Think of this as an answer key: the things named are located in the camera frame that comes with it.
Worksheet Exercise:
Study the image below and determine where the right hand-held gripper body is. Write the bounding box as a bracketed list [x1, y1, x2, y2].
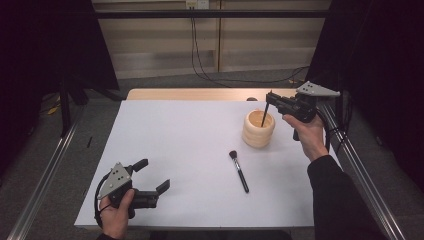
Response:
[275, 80, 342, 142]

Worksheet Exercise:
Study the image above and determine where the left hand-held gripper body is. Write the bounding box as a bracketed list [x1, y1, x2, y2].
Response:
[96, 162, 160, 220]

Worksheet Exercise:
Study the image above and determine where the thin black makeup pencil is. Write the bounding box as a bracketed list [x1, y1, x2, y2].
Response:
[260, 101, 270, 128]

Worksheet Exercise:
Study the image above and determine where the ribbed beige brush holder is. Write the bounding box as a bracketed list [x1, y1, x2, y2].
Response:
[241, 108, 276, 149]

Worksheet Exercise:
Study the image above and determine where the black makeup brush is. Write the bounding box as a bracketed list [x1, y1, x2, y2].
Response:
[228, 150, 250, 194]

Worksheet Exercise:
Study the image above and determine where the person's right hand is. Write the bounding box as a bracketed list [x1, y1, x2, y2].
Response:
[281, 113, 330, 164]

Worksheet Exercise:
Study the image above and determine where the person's left hand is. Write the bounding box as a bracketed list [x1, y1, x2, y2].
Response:
[98, 188, 136, 240]

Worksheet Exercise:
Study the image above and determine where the white table cover sheet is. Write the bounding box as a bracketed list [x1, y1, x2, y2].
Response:
[73, 99, 342, 231]

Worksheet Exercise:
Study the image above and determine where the black curtain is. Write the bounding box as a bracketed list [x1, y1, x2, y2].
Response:
[0, 0, 120, 176]
[304, 0, 424, 193]

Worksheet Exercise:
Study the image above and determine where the black floor cable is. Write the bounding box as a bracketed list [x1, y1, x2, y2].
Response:
[190, 17, 233, 89]
[193, 17, 311, 85]

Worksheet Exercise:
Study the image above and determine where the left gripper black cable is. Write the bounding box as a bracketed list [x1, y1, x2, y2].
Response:
[93, 173, 113, 230]

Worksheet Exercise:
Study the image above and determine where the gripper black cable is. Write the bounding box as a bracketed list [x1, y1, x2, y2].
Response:
[314, 108, 333, 154]
[93, 173, 113, 230]

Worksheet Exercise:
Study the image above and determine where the black stand post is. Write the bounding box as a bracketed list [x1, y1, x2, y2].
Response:
[58, 79, 73, 138]
[334, 71, 345, 128]

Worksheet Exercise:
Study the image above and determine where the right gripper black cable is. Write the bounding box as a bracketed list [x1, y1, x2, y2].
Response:
[314, 108, 333, 154]

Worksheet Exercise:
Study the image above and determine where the black cable by stand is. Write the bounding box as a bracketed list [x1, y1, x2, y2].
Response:
[329, 99, 353, 156]

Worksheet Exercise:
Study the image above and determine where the aluminium floor rail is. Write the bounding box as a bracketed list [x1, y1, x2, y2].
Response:
[319, 99, 407, 240]
[6, 105, 86, 240]

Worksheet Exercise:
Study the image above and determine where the black horizontal frame bar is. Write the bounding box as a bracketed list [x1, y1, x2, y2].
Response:
[94, 9, 332, 20]

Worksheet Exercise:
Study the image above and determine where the white wall socket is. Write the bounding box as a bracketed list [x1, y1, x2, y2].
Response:
[185, 0, 210, 10]

